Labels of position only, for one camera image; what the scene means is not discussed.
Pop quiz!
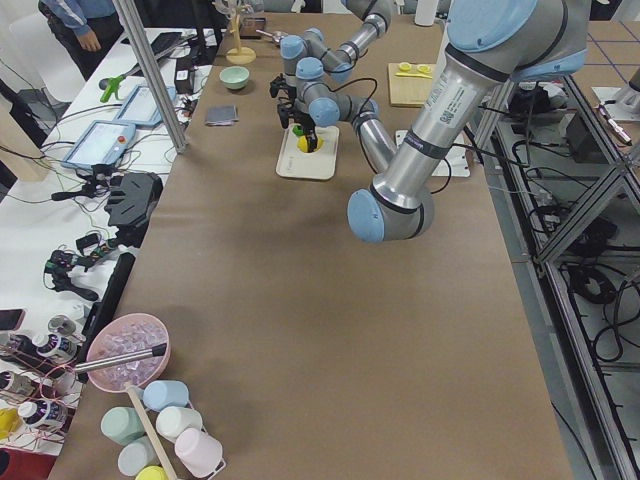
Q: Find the grey folded cloth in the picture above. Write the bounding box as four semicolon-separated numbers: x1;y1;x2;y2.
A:
205;105;238;126

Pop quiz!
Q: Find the cream rabbit tray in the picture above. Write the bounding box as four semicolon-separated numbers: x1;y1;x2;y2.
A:
275;124;341;181

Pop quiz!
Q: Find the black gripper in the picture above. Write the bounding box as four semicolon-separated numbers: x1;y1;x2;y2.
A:
279;74;297;102
294;111;319;152

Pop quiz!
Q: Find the pink bowl with ice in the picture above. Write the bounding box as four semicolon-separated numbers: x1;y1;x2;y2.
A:
86;313;171;393

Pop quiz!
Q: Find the yellow cup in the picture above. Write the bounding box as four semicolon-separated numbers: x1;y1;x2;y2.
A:
135;465;168;480

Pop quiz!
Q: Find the white cup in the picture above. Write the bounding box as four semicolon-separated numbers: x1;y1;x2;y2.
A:
155;406;203;443

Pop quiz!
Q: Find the lower teach pendant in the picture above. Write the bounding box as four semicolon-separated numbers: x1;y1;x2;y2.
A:
61;120;136;170

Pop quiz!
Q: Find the pale mint cup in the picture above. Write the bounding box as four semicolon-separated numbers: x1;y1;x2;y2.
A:
100;406;145;446

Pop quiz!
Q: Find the bamboo cutting board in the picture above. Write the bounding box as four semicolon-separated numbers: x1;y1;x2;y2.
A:
387;62;435;107

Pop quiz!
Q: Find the pale blue cup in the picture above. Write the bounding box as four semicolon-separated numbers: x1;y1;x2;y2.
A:
142;380;190;412

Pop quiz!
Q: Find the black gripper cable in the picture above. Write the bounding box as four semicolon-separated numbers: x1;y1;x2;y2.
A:
329;77;381;121

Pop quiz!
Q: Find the mint green bowl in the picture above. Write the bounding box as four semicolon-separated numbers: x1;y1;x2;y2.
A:
219;66;250;91

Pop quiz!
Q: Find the wooden mug tree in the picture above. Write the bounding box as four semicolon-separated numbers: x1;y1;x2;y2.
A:
213;0;256;65

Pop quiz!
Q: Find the upper teach pendant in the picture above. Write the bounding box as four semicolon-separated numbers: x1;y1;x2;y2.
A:
114;85;162;127

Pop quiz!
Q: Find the wooden stick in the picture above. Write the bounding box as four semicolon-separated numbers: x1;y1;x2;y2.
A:
125;383;178;480

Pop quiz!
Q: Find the teach pendant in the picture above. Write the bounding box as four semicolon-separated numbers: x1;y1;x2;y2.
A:
61;120;136;170
114;85;162;127

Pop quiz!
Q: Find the pale pink cup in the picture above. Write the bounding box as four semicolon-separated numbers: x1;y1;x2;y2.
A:
173;427;224;479

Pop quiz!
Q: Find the aluminium frame post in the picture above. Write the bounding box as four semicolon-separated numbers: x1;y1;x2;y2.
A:
113;0;187;154

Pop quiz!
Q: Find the grey blue cup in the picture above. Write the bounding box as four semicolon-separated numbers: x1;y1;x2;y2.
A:
117;436;160;477

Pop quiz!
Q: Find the yellow lemon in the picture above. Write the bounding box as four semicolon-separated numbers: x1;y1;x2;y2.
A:
297;135;324;153

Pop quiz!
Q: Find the person in dark clothes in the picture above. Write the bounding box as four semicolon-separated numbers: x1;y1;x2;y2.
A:
38;0;124;80

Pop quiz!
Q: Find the yellow plastic knife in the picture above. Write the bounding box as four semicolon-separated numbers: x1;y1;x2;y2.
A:
394;72;433;79

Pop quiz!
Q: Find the black keyboard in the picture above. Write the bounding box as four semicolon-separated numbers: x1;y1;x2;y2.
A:
150;32;183;60

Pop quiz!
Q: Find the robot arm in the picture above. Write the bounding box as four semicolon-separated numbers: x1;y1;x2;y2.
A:
280;0;591;243
279;0;396;87

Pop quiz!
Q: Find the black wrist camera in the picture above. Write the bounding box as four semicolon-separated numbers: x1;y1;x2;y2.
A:
269;75;288;99
277;102;295;129

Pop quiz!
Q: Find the metal tongs handle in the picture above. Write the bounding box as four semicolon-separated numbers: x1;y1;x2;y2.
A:
73;343;169;374

